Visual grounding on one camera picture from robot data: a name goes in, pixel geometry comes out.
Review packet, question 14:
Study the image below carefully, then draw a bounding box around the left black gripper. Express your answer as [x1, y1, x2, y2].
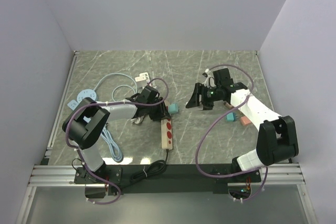
[146, 97, 171, 122]

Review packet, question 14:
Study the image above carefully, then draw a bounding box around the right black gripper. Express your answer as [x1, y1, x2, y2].
[186, 82, 222, 111]

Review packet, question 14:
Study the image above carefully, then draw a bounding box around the teal charger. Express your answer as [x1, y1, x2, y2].
[226, 112, 239, 122]
[167, 103, 179, 114]

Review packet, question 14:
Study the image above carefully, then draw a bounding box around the beige power strip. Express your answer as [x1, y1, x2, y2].
[161, 119, 173, 150]

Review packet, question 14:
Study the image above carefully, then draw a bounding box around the orange cube charger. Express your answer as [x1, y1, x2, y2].
[223, 101, 234, 109]

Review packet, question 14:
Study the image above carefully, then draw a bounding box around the white cube power strip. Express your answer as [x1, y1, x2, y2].
[135, 72, 151, 88]

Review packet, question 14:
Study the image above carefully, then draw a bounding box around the black power cable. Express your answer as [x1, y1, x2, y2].
[110, 148, 170, 196]

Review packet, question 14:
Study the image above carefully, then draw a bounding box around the pink charger plug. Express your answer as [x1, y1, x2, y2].
[239, 116, 252, 126]

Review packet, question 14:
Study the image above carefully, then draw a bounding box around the round blue socket hub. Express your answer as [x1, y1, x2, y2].
[77, 89, 97, 103]

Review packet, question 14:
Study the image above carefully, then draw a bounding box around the blue power strip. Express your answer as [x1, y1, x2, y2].
[67, 100, 79, 111]

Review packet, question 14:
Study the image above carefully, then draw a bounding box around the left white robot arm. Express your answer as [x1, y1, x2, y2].
[62, 85, 171, 183]

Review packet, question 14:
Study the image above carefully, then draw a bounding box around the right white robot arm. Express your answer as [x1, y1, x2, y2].
[185, 64, 299, 182]

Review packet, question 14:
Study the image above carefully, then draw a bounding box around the black base bar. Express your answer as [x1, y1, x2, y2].
[73, 164, 261, 195]

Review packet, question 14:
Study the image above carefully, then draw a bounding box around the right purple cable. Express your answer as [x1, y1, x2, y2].
[195, 63, 269, 203]

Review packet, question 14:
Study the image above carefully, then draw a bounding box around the purple cable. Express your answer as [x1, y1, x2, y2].
[64, 77, 169, 205]
[195, 63, 269, 203]

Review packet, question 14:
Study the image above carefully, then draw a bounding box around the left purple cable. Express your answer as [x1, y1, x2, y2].
[64, 77, 169, 205]

